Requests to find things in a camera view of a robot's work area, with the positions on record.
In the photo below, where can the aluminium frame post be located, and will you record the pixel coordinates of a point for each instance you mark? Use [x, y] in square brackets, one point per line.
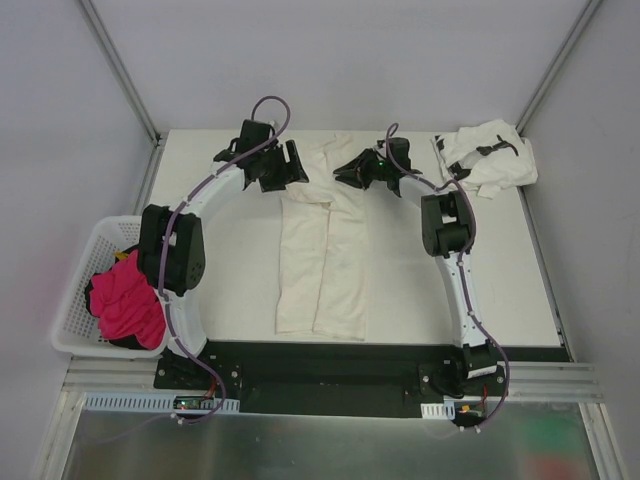
[118, 68]
[563, 54]

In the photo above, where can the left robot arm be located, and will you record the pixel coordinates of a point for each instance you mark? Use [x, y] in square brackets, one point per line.
[171, 248]

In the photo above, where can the white black printed t shirt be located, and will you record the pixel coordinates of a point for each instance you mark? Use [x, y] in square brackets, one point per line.
[486, 159]

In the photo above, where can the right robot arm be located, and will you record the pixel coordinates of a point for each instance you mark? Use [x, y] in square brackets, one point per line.
[448, 230]

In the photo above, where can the left white cable duct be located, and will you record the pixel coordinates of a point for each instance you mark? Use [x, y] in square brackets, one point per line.
[158, 403]

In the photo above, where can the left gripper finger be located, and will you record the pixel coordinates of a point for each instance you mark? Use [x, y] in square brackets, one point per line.
[293, 169]
[275, 182]

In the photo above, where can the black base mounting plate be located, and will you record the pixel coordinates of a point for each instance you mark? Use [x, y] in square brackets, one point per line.
[336, 379]

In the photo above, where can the white cable duct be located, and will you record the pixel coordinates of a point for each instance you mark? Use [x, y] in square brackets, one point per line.
[158, 403]
[438, 411]

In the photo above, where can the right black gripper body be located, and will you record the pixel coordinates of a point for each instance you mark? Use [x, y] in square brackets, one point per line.
[367, 171]

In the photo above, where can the left aluminium frame post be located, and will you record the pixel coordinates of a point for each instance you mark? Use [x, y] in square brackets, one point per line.
[118, 68]

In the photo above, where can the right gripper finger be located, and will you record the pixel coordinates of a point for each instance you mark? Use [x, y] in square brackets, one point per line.
[356, 180]
[361, 161]

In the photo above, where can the right aluminium frame post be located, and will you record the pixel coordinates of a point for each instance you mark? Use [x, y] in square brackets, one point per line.
[563, 54]

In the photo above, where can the right white cable duct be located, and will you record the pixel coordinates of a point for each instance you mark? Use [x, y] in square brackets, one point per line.
[438, 411]

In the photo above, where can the pink red t shirt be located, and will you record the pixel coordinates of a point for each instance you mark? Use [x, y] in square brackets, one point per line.
[127, 310]

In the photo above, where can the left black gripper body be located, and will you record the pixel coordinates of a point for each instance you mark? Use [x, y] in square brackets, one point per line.
[279, 167]

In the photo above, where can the cream white t shirt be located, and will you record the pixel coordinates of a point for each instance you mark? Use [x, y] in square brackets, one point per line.
[324, 243]

